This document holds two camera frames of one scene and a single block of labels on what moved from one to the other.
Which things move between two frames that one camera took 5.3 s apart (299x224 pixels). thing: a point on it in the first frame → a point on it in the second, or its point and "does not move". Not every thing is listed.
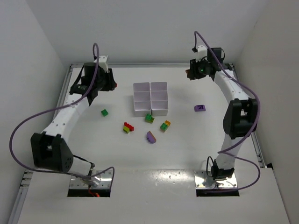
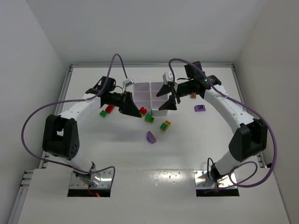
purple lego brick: (199, 108) does not move
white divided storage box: (150, 98) does not move
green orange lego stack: (165, 126) does not move
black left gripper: (110, 79) → (125, 102)
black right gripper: (192, 70) → (174, 94)
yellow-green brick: (148, 118) does not move
